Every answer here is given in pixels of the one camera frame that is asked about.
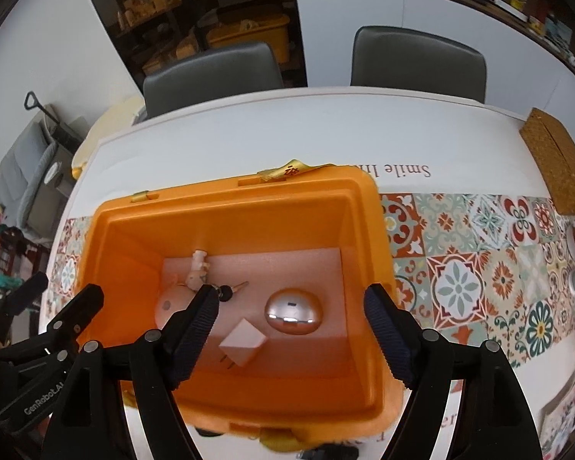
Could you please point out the black-headed key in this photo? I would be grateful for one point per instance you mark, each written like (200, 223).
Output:
(226, 292)

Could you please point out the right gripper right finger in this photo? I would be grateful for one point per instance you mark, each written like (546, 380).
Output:
(424, 361)

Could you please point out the dark wooden shelf unit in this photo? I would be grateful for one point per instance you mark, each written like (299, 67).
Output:
(150, 34)

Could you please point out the white pyramid plug adapter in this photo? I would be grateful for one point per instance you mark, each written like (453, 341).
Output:
(243, 343)

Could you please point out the patterned tile table runner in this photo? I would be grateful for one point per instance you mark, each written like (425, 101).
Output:
(469, 265)

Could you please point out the grey dining chair left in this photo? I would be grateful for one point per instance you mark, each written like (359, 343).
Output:
(210, 75)

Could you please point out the woven wicker tissue box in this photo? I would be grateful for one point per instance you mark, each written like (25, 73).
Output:
(553, 150)

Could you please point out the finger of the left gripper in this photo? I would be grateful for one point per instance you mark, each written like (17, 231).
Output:
(15, 302)
(64, 330)

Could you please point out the silver egg-shaped device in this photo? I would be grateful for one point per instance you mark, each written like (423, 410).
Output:
(294, 312)

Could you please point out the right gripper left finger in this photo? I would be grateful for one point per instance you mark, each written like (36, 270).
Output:
(160, 360)

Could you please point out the floral paper booklet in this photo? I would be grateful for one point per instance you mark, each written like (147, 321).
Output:
(557, 430)

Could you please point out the grey dining chair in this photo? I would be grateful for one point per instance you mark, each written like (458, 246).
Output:
(394, 57)
(210, 75)

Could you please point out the small white figurine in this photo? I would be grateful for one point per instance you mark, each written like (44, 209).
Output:
(197, 276)

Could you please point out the orange foam storage box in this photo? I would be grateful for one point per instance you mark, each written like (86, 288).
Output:
(321, 231)

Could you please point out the grey sofa armchair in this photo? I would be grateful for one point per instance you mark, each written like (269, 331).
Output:
(35, 183)

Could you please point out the grey dining chair right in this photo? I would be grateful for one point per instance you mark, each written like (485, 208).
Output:
(394, 57)

